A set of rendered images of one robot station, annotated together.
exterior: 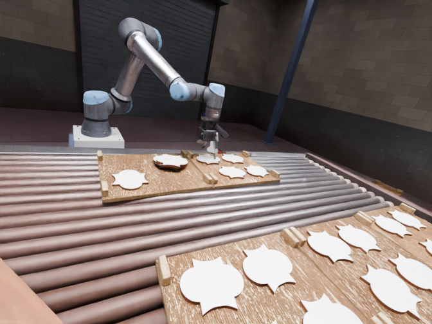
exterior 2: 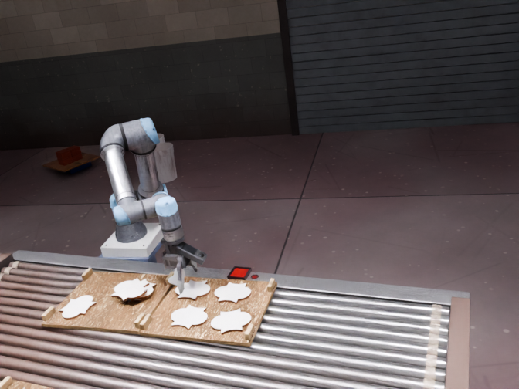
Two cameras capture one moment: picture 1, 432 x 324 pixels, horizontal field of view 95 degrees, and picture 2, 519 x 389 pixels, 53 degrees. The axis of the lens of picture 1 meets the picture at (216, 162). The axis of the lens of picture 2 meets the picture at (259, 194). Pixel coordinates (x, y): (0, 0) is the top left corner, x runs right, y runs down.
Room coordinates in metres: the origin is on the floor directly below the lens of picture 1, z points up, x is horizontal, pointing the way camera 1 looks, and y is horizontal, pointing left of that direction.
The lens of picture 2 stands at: (0.26, -1.52, 2.06)
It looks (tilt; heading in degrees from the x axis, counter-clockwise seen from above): 24 degrees down; 54
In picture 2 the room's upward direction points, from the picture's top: 8 degrees counter-clockwise
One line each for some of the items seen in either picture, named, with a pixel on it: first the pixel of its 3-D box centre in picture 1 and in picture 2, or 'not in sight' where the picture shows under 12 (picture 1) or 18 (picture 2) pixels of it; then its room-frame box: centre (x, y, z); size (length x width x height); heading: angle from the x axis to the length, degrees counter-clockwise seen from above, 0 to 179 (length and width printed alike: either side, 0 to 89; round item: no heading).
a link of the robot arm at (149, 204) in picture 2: (195, 92); (158, 205); (1.00, 0.17, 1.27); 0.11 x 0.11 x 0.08; 71
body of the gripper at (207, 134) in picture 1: (208, 128); (175, 251); (0.98, 0.07, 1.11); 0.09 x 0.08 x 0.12; 124
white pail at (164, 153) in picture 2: not in sight; (162, 163); (2.60, 3.45, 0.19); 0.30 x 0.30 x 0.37
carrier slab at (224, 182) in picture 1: (231, 167); (211, 307); (1.00, -0.09, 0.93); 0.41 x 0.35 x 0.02; 124
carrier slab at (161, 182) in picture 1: (153, 171); (113, 299); (0.76, 0.26, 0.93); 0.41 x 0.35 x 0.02; 126
